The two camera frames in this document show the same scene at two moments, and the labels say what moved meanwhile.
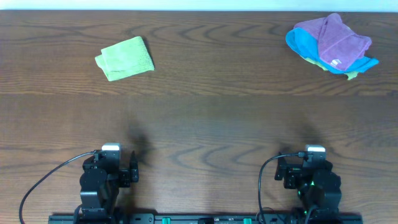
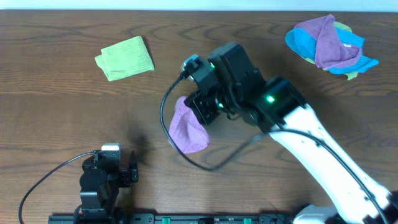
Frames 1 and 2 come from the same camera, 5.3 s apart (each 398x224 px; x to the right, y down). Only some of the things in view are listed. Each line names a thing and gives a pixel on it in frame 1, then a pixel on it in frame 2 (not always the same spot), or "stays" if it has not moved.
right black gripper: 289,182 to 197,101
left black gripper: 127,177 stays
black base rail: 282,218 stays
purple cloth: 339,46 to 187,132
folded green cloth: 125,59 stays
